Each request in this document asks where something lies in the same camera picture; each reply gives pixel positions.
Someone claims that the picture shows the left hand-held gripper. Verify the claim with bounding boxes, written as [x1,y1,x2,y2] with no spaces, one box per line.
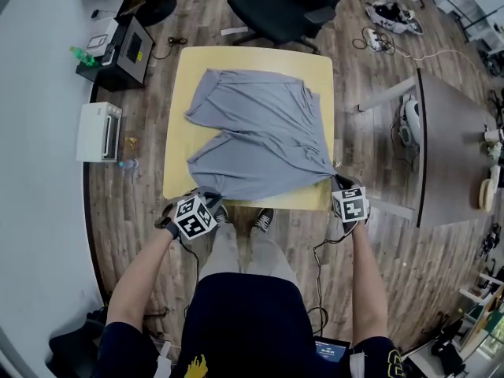
[172,187,225,241]

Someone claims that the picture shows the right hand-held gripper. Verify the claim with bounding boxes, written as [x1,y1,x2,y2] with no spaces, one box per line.
[332,173,372,224]

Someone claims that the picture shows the grey shorts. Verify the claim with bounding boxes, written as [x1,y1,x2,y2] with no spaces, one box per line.
[183,68,338,202]

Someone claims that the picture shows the person's left forearm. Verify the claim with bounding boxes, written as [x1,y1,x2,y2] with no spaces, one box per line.
[105,226,178,326]

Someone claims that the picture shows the person's right forearm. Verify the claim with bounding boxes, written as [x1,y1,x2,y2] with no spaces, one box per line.
[349,220,389,348]

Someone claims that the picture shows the black wristwatch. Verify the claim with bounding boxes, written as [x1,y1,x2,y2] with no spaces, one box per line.
[155,214,180,240]

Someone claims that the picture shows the person's beige trousers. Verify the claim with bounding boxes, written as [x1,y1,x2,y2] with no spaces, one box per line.
[198,224,299,287]

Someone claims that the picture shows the person's right shoe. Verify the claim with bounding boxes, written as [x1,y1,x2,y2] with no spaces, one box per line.
[254,207,276,234]

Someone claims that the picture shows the white rounded device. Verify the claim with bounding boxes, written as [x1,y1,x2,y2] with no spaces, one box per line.
[399,94,421,147]

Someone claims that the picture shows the dark grey desk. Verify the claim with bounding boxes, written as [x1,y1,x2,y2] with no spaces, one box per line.
[358,68,504,228]

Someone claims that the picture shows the person's navy shirt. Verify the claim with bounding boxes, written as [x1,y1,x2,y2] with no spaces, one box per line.
[92,272,406,378]

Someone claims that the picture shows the white toaster oven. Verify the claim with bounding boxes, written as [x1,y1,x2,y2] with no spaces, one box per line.
[76,101,123,163]

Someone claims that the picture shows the yellow square table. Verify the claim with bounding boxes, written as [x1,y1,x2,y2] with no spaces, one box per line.
[162,46,335,211]

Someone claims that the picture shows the beige stacked rolls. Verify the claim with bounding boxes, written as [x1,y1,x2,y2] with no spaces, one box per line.
[478,177,496,212]

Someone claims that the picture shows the white power strip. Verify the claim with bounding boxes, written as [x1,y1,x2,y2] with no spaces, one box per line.
[365,28,385,50]

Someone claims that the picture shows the black box appliance with screen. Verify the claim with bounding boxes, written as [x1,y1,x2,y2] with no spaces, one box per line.
[113,16,155,84]

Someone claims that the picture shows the blue screen tablet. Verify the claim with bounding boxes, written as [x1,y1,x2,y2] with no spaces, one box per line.
[313,335,352,365]

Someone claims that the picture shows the white and black bag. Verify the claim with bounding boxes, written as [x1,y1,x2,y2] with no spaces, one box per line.
[365,1,424,35]

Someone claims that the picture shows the black office chair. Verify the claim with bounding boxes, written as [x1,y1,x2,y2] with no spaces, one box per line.
[227,0,381,54]

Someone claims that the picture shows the green plastic bottle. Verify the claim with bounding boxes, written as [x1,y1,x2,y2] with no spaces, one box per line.
[69,45,99,69]

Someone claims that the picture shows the black round table base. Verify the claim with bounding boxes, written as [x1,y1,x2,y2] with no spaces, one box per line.
[137,0,178,28]

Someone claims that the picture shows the white cardboard box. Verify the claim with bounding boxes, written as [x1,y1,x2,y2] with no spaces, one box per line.
[80,17,119,57]

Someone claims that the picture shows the black armchair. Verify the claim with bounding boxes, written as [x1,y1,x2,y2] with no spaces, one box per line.
[46,309,109,378]

